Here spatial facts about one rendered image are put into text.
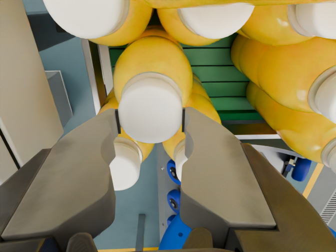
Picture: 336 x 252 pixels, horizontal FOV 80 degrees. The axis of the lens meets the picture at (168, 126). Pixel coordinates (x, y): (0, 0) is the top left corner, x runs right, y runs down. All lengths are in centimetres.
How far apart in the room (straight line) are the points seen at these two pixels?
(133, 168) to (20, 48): 13
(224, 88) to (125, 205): 176
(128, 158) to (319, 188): 222
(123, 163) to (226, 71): 23
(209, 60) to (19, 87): 24
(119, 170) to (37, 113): 10
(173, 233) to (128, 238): 211
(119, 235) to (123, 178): 223
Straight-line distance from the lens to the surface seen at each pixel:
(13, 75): 20
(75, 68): 134
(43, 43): 31
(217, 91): 34
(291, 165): 39
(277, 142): 39
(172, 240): 33
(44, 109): 23
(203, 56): 32
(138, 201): 195
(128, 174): 17
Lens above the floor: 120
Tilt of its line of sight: 59 degrees down
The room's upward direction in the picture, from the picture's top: 176 degrees clockwise
